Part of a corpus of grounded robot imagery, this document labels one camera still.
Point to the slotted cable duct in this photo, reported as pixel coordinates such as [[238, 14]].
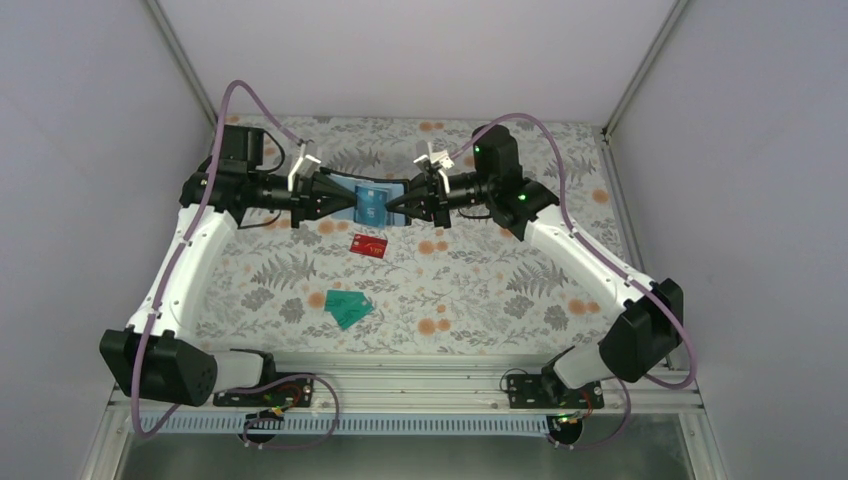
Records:
[[360, 424]]

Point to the black leather card holder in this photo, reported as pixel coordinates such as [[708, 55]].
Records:
[[395, 189]]

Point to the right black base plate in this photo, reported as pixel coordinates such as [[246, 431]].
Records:
[[534, 391]]

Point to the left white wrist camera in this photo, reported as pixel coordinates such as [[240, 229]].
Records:
[[307, 162]]

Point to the red credit card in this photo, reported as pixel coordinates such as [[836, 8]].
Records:
[[370, 246]]

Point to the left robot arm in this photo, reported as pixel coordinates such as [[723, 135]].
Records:
[[155, 357]]

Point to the blue credit card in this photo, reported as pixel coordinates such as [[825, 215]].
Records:
[[371, 208]]

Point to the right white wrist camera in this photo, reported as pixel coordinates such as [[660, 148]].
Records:
[[438, 160]]

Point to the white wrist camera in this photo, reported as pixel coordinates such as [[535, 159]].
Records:
[[438, 160], [307, 162]]

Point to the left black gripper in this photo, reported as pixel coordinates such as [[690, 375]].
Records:
[[306, 196]]

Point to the aluminium mounting rail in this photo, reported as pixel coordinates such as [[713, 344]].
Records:
[[463, 386]]

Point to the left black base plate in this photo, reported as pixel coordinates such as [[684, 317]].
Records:
[[283, 390]]

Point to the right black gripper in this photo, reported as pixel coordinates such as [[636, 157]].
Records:
[[423, 194]]

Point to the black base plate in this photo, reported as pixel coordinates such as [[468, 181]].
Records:
[[534, 391], [283, 390]]

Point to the teal credit card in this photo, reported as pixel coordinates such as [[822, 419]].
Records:
[[335, 297], [352, 310]]

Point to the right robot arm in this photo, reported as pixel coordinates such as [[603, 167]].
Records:
[[647, 314]]

